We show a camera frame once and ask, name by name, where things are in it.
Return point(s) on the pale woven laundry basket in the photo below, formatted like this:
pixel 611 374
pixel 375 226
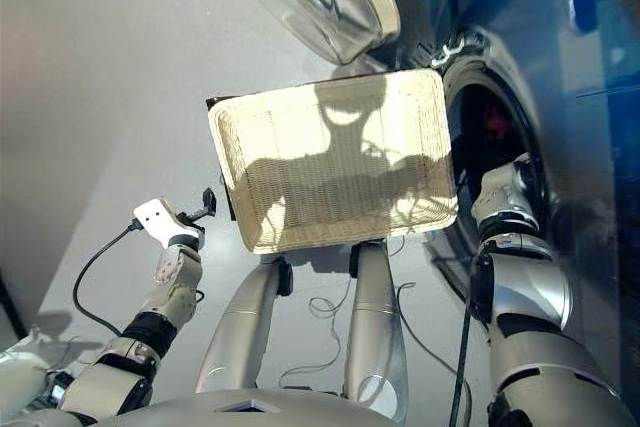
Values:
pixel 325 147

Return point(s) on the grey washing machine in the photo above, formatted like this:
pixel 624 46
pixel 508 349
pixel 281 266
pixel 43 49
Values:
pixel 575 97

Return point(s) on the silver robot torso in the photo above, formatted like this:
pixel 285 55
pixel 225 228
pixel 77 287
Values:
pixel 240 412

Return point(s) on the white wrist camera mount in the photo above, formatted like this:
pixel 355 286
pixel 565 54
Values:
pixel 160 222

